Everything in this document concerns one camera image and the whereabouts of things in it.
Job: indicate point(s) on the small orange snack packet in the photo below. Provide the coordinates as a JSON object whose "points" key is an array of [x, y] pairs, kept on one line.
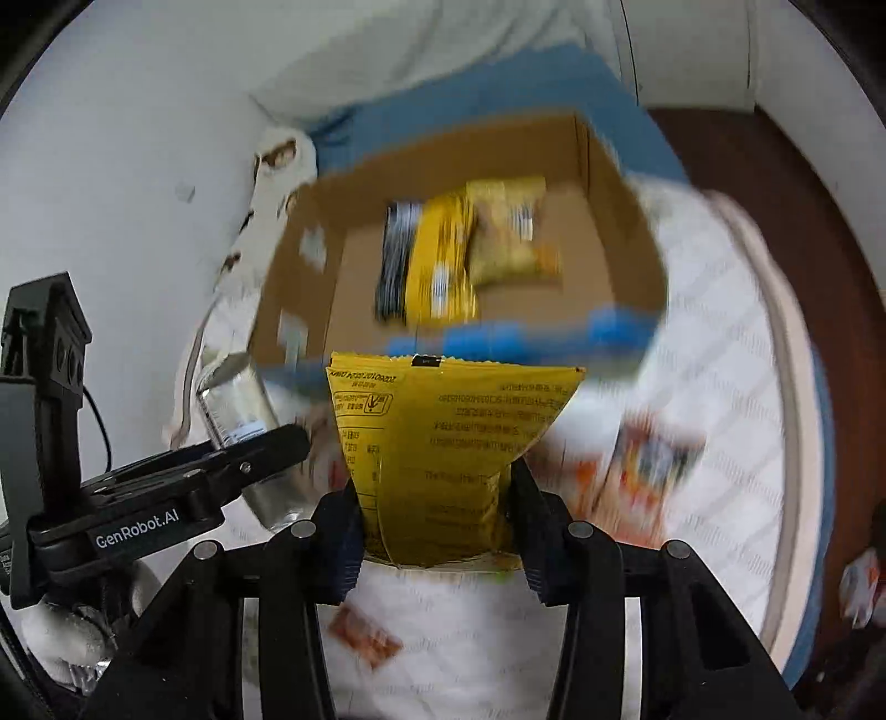
{"points": [[363, 633]]}

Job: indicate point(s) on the yellow black snack packet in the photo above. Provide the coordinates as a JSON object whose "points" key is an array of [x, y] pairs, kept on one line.
{"points": [[443, 263]]}

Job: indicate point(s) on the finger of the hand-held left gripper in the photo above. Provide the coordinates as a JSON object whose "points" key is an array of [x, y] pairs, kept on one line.
{"points": [[270, 450]]}

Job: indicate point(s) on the white plastic bag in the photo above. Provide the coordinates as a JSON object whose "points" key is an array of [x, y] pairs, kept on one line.
{"points": [[858, 588]]}

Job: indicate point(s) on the orange white snack packet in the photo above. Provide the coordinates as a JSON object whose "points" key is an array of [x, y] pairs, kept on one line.
{"points": [[578, 471]]}

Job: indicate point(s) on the blue blanket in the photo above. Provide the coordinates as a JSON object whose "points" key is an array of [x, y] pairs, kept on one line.
{"points": [[484, 90]]}

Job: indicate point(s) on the clear silver snack packet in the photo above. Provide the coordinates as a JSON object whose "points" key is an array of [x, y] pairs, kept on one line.
{"points": [[239, 408]]}

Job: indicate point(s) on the cardboard box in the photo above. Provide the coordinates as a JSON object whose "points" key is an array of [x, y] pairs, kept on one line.
{"points": [[609, 228]]}

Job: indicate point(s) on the pale yellow chip packet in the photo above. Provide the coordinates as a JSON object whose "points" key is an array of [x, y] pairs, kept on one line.
{"points": [[502, 242]]}

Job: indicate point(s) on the white textured pillow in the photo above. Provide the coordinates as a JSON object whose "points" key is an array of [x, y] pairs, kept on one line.
{"points": [[450, 34]]}

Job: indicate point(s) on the monkey printed white pillow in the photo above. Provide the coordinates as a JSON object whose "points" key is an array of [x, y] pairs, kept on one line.
{"points": [[277, 180]]}

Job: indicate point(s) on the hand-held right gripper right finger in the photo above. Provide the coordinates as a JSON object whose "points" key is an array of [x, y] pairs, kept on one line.
{"points": [[533, 547]]}

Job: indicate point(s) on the orange colourful snack packet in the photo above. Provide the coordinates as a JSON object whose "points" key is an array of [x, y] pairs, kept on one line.
{"points": [[650, 471]]}

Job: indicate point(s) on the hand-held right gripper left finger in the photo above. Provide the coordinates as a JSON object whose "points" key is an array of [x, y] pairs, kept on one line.
{"points": [[346, 543]]}

